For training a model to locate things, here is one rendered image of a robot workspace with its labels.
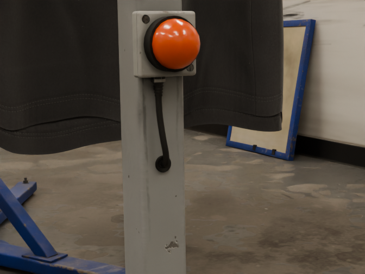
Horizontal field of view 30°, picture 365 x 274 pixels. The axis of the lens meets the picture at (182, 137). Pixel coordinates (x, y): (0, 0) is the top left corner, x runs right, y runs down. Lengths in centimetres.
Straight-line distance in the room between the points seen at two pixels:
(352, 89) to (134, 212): 298
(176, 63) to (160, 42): 2
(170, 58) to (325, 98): 317
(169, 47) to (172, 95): 6
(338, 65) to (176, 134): 304
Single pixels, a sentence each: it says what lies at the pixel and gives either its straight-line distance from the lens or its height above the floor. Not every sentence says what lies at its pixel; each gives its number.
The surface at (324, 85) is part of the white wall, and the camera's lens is 365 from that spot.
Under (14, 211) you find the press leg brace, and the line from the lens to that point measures 200.
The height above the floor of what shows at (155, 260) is 48.
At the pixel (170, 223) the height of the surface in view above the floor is 51.
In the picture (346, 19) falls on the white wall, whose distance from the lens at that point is 353.
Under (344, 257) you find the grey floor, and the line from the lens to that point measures 211.
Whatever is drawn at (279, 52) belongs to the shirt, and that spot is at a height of 63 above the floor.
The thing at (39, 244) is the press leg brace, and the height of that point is 9.
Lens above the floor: 65
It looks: 8 degrees down
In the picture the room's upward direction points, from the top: 1 degrees counter-clockwise
